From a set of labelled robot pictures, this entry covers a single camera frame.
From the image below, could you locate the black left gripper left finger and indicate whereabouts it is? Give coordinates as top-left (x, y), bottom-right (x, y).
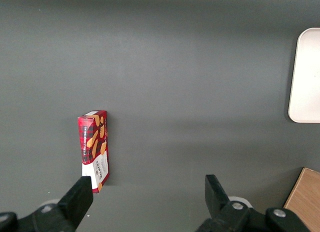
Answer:
top-left (0, 175), bottom-right (94, 232)

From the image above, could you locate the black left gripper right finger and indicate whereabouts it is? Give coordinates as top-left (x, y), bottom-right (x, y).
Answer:
top-left (197, 174), bottom-right (311, 232)

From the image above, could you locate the cream plastic tray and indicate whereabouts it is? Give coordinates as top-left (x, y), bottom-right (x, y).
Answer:
top-left (287, 27), bottom-right (320, 124)

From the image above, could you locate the red tartan shortbread box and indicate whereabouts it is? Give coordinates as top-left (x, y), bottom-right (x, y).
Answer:
top-left (76, 109), bottom-right (111, 195)

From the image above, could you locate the wooden two-drawer cabinet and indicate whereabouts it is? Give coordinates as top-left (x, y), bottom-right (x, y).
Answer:
top-left (283, 166), bottom-right (320, 232)

